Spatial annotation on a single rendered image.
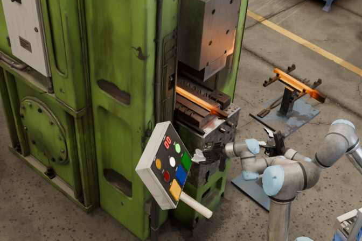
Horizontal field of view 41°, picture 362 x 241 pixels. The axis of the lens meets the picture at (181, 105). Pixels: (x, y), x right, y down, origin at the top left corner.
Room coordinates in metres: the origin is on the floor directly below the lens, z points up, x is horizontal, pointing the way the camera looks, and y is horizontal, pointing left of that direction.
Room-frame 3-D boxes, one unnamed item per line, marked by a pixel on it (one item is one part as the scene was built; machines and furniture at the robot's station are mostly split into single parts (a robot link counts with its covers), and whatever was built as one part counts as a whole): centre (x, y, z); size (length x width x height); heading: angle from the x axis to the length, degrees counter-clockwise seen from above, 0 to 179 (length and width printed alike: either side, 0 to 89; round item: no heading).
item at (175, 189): (1.56, 0.00, 1.01); 0.07 x 0.05 x 0.07; 167
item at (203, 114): (2.31, -0.01, 0.96); 0.42 x 0.20 x 0.09; 52
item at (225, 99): (2.36, -0.24, 0.95); 0.12 x 0.08 x 0.06; 52
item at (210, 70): (2.31, -0.01, 1.32); 0.42 x 0.20 x 0.10; 52
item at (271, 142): (1.93, -0.54, 0.97); 0.12 x 0.08 x 0.09; 52
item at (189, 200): (1.85, -0.03, 0.62); 0.44 x 0.05 x 0.05; 52
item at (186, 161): (1.76, -0.04, 1.01); 0.07 x 0.05 x 0.07; 167
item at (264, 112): (2.68, -0.72, 0.75); 0.60 x 0.04 x 0.01; 139
